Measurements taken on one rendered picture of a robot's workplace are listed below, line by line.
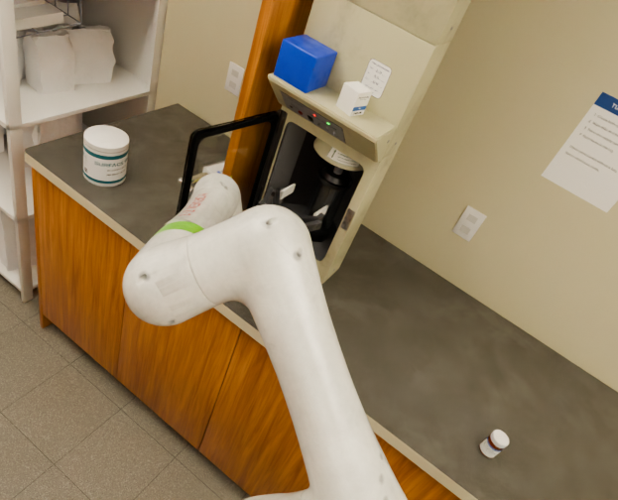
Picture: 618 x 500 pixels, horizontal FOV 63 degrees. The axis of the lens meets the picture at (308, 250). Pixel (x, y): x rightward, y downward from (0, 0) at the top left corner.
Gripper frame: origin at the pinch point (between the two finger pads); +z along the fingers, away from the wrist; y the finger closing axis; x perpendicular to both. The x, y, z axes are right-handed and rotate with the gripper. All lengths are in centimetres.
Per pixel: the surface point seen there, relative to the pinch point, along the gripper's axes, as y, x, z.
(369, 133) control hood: -12.5, -32.3, -10.1
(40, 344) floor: 78, 119, -31
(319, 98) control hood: 3.1, -32.3, -8.0
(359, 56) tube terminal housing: 1.1, -42.8, 0.6
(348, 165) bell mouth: -6.0, -14.5, 4.6
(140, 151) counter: 67, 24, 2
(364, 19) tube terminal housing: 3, -51, 0
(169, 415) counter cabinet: 11, 102, -24
